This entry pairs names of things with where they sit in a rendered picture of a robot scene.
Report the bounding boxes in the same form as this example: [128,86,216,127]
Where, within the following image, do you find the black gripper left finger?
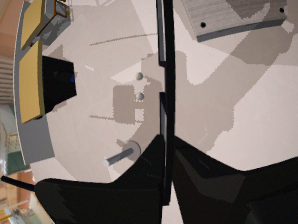
[35,133,165,224]

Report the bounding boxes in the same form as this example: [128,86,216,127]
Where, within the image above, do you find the tan flat block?
[20,0,71,51]

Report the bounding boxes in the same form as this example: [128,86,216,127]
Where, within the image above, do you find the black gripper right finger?
[173,135,298,224]

